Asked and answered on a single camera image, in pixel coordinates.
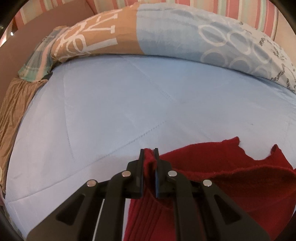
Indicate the bed with light blue sheet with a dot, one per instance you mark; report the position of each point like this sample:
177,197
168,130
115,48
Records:
115,111

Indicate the red knitted sweater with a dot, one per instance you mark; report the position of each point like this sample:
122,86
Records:
219,185

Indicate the pink upholstered headboard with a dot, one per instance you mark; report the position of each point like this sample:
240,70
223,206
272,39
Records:
27,37

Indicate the plaid pastel cloth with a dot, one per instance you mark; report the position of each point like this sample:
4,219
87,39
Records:
41,60

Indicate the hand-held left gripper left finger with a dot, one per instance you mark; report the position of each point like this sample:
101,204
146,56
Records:
138,176

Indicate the tan and blue patterned duvet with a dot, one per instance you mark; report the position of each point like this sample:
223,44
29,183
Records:
173,34

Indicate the tan folded cloth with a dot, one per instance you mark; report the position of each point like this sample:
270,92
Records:
12,111

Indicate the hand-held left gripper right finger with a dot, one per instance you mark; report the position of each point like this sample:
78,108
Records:
159,176

